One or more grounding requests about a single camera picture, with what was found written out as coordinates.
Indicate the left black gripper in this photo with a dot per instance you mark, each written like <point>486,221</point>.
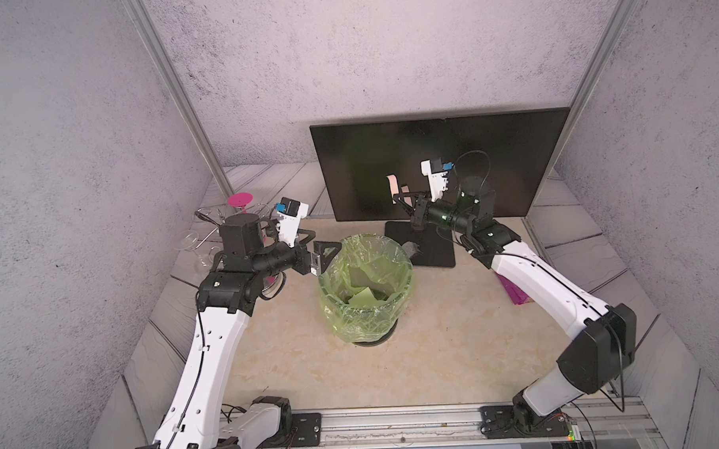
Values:
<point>301,264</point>

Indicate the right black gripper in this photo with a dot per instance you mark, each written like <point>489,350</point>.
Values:
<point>409,210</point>

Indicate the pink sticky strip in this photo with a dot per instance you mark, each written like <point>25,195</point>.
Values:
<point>393,184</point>

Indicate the green sticky note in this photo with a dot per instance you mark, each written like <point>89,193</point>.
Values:
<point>368,299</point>

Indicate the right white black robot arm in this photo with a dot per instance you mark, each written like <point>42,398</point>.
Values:
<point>602,337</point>

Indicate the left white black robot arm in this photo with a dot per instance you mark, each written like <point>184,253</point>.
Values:
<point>254,249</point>

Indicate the black monitor stand base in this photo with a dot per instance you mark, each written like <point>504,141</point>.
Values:
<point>430,247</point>

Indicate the black computer monitor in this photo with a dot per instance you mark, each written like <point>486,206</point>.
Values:
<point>510,150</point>

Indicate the green bag lined trash bin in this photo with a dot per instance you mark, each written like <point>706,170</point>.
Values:
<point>366,260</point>

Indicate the clear wine glass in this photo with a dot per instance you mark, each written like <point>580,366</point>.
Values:
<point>188,239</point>

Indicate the purple snack packet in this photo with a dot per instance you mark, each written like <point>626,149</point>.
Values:
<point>516,294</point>

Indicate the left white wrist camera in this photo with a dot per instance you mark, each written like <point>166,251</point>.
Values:
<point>288,215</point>

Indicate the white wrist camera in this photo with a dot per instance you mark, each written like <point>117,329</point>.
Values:
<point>288,215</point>
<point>436,172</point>

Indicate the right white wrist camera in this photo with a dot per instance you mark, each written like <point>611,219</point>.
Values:
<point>436,172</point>

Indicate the left aluminium corner post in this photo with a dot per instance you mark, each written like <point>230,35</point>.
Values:
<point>165,67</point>

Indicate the aluminium corner post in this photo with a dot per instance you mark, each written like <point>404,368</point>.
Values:
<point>165,67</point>
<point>607,44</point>

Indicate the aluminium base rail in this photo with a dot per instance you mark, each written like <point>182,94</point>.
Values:
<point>587,424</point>

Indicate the right aluminium corner post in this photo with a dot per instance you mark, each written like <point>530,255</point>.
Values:
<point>607,44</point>

